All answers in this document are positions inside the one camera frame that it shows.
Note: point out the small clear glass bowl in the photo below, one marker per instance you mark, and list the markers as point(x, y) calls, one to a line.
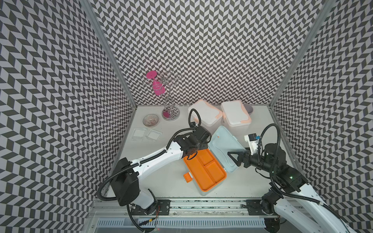
point(150, 120)

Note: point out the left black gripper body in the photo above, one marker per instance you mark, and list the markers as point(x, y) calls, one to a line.
point(192, 150)

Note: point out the orange tray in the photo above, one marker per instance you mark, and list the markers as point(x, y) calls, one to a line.
point(205, 171)

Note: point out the small grey round bowl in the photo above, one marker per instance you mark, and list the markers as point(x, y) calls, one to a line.
point(248, 108)

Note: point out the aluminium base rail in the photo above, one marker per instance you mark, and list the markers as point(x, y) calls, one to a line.
point(186, 207)

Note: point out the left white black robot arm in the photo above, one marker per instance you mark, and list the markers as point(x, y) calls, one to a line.
point(124, 184)

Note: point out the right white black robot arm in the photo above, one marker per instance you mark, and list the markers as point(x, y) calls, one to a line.
point(291, 195)

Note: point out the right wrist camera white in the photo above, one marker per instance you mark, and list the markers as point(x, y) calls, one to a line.
point(252, 140)

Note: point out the middle white first aid box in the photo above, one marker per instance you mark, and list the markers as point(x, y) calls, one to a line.
point(209, 114)

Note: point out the right white first aid box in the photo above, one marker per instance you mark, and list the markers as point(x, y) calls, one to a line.
point(235, 114)

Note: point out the blue first aid kit box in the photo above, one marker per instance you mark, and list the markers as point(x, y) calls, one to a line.
point(221, 143)

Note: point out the white first aid box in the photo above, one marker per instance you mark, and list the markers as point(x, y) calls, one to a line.
point(209, 114)
point(235, 114)

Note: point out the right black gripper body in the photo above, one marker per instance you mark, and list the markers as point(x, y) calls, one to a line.
point(245, 158)

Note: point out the silver wire stand pink ornaments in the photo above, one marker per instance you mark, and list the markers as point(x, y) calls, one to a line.
point(162, 85)

